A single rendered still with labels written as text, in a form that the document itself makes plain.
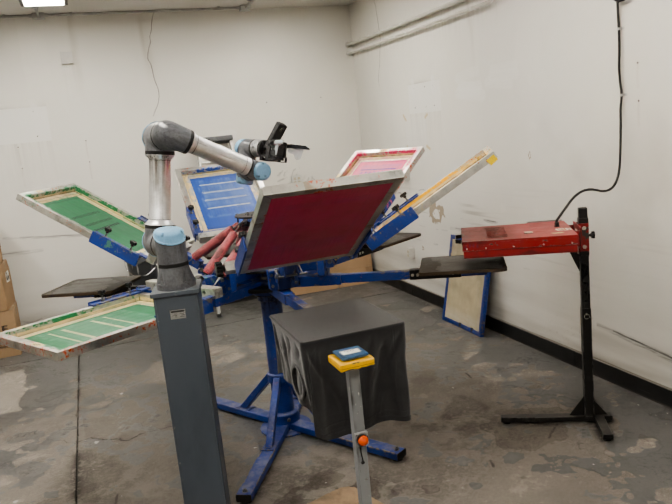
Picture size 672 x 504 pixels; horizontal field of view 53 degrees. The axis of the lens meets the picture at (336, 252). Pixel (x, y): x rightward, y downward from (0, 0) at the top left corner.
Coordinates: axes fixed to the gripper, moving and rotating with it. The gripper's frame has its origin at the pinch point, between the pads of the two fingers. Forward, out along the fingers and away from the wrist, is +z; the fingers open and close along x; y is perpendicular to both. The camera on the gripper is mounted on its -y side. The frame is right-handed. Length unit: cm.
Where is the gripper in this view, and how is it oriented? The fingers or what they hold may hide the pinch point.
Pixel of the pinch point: (297, 144)
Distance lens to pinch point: 274.3
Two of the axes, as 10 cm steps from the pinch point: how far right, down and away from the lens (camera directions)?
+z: 7.3, 1.2, -6.7
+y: -1.3, 9.9, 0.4
